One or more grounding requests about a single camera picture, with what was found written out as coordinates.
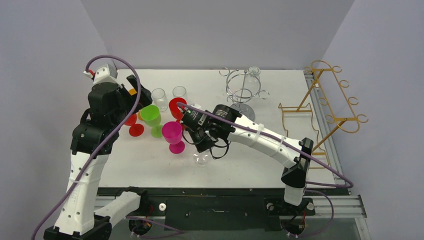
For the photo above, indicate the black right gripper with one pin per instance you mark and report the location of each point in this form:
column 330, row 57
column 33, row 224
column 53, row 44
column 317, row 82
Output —
column 185, row 115

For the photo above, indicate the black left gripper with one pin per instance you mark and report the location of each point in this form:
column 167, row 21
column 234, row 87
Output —
column 123, row 91

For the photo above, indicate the green plastic wine glass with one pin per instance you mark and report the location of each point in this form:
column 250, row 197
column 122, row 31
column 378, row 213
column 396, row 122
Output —
column 151, row 115

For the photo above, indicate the clear stemmed wine glass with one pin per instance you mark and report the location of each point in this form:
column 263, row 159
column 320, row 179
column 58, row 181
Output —
column 201, row 158

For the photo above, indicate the pink plastic wine glass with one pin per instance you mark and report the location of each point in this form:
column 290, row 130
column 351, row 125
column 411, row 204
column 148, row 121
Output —
column 172, row 132

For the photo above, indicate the red plastic wine glass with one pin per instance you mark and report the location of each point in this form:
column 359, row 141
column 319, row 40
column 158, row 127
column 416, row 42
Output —
column 135, row 129

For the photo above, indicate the patterned clear glass goblet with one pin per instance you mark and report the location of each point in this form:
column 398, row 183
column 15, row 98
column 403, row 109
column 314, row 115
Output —
column 180, row 92

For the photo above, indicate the chrome spiral glass rack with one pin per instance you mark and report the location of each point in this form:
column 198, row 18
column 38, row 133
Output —
column 240, row 92

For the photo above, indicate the yellow plastic wine glass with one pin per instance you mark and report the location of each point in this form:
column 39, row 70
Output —
column 132, row 92

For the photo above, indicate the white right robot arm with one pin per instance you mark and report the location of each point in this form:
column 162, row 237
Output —
column 294, row 155

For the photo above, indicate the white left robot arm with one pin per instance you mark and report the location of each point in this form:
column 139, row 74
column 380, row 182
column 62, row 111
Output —
column 91, row 146

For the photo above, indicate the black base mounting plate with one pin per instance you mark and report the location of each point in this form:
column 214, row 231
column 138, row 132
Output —
column 231, row 209

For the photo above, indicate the gold wire glass rack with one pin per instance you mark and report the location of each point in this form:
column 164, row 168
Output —
column 319, row 107

